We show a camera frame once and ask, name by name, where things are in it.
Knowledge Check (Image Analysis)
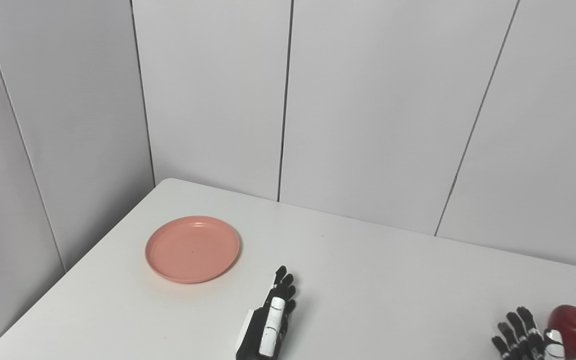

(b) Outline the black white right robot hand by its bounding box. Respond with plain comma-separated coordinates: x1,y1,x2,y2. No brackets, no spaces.
491,306,566,360

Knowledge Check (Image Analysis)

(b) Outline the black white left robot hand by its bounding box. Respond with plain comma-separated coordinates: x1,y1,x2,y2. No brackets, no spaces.
235,265,297,360

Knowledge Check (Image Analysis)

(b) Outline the pink round plate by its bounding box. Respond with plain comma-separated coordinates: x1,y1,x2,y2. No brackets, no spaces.
144,215,241,284

